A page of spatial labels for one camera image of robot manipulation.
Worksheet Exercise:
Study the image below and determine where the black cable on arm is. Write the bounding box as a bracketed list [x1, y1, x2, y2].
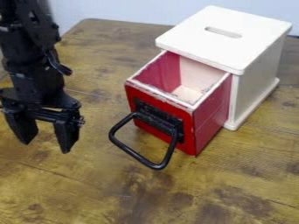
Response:
[42, 47, 73, 77]

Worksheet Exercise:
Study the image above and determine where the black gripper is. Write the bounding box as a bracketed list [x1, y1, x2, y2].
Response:
[0, 56, 87, 155]

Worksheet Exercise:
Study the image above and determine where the black metal drawer handle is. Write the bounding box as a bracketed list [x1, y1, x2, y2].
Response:
[107, 99, 185, 171]

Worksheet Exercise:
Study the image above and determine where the red wooden drawer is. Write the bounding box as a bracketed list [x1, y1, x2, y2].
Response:
[125, 51, 232, 156]

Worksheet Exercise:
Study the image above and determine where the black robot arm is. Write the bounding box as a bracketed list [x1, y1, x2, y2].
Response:
[0, 0, 84, 153]

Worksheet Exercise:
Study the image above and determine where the white wooden box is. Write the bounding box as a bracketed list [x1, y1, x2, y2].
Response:
[155, 6, 292, 130]

